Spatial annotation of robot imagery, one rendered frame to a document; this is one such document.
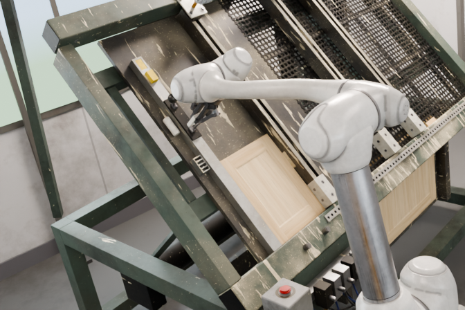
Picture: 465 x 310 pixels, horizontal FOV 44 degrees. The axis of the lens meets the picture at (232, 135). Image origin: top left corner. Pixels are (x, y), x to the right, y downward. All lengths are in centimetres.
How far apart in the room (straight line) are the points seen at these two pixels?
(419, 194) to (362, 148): 218
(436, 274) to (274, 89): 70
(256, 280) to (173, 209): 39
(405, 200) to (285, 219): 124
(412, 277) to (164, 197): 90
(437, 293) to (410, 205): 179
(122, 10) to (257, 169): 86
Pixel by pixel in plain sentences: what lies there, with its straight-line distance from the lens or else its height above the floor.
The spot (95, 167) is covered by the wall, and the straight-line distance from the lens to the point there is 445.
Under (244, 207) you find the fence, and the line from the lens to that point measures 224.
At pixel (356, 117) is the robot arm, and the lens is 142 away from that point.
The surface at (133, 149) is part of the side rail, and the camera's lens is 214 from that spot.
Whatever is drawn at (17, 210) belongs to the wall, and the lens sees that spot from 435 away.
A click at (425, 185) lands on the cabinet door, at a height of 40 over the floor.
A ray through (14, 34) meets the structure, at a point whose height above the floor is 179.
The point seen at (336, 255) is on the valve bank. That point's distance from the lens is 244.
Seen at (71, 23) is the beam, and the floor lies 182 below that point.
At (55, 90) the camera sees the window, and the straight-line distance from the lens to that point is 421.
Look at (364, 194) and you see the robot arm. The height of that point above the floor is 141.
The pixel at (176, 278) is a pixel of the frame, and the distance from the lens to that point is 241.
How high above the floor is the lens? 213
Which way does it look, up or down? 21 degrees down
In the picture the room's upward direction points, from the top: 11 degrees counter-clockwise
